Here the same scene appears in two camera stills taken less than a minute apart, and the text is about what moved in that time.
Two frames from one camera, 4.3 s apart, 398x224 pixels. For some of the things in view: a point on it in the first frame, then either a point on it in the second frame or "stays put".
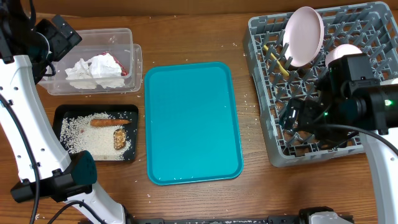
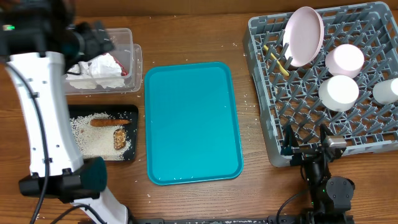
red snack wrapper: [124, 72] stays put
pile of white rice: [77, 134] stays put
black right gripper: [306, 107] to [302, 153]
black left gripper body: [59, 45] to [86, 43]
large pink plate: [304, 32] stays put
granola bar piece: [119, 139] stays put
